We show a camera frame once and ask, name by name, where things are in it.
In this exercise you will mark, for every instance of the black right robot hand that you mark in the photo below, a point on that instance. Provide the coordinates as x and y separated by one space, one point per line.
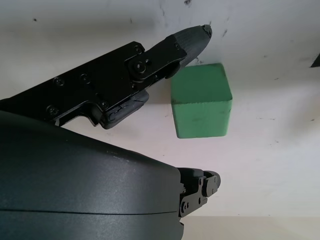
75 180

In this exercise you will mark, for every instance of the green cube block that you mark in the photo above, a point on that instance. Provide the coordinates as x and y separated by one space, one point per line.
202 105

